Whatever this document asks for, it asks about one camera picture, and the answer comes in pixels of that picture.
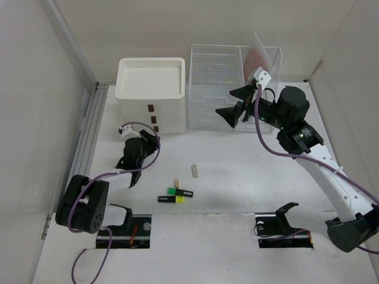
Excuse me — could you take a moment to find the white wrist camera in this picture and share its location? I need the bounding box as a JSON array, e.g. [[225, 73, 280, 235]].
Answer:
[[118, 124, 141, 138], [253, 67, 272, 90]]

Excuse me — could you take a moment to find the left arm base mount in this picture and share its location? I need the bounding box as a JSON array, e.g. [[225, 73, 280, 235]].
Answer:
[[108, 204, 152, 249]]

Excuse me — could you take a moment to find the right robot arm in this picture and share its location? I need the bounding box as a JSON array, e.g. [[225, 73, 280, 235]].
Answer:
[[216, 82, 378, 253]]

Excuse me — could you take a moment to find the white drawer organizer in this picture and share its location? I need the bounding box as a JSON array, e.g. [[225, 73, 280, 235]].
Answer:
[[115, 57, 187, 134]]

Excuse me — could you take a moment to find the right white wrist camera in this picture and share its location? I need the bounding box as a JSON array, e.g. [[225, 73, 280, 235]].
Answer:
[[253, 67, 272, 90]]

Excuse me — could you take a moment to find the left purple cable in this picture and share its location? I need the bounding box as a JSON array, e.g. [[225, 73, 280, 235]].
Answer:
[[67, 122, 162, 284]]

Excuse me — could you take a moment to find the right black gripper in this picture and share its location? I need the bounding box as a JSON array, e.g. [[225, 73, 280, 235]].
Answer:
[[215, 83, 288, 131]]

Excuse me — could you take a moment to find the yellow highlighter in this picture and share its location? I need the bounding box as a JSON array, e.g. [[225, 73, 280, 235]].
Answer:
[[158, 195, 185, 204]]

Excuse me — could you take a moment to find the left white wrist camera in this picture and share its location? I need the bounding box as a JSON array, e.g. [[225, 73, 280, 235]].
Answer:
[[118, 124, 141, 138]]

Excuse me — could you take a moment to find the purple cable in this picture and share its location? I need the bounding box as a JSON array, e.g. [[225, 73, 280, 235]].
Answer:
[[254, 84, 379, 254], [67, 122, 162, 284]]

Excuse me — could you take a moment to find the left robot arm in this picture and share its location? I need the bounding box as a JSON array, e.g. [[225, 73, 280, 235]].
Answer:
[[55, 130, 160, 235]]

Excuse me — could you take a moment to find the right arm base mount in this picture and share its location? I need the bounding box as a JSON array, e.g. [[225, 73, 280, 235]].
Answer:
[[253, 202, 313, 249]]

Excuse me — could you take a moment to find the grey eraser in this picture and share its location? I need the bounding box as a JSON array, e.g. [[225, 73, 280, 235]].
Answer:
[[191, 164, 198, 178]]

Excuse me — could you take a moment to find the booklet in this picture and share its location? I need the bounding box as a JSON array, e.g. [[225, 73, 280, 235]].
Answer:
[[242, 33, 276, 83]]

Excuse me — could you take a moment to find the aluminium rail frame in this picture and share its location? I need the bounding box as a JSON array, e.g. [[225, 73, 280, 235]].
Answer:
[[57, 82, 108, 202]]

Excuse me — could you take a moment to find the white wire mesh organizer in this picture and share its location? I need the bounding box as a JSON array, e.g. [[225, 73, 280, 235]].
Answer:
[[187, 44, 282, 133]]

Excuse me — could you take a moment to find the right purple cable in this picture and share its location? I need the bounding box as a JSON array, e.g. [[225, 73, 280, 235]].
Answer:
[[254, 84, 379, 254]]

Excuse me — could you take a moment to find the green highlighter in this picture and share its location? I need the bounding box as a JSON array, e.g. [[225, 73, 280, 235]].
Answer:
[[167, 188, 194, 198]]

